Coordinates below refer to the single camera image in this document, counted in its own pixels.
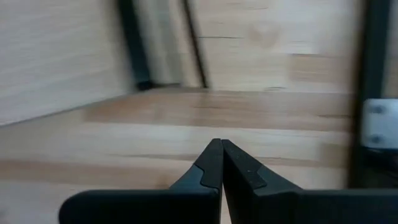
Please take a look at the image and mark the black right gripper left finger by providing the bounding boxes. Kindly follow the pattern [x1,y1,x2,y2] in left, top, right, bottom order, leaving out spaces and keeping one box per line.
[58,138,224,224]

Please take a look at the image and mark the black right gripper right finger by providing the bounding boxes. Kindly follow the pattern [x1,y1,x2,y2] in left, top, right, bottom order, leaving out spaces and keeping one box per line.
[221,139,398,224]

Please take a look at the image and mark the wooden shelf with black legs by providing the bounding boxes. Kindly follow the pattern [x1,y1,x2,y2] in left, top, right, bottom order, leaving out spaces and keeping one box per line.
[116,0,212,93]

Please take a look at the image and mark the white frame bracket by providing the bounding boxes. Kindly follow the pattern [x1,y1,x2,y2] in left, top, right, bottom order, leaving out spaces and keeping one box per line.
[359,98,398,150]

